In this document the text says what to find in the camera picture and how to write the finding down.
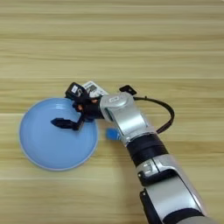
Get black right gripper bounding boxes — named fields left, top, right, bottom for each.
left=50, top=95, right=105, bottom=131

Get white remote control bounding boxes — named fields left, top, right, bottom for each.
left=82, top=80, right=109, bottom=99

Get light blue round plate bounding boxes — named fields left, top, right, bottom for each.
left=18, top=97, right=100, bottom=172

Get black box with white label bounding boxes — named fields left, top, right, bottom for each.
left=65, top=81, right=89, bottom=102

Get blue tube with label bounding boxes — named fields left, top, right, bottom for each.
left=105, top=128, right=121, bottom=141

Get small black-topped white cube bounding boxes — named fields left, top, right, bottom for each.
left=118, top=84, right=137, bottom=97

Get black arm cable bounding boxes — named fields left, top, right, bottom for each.
left=133, top=95, right=176, bottom=135

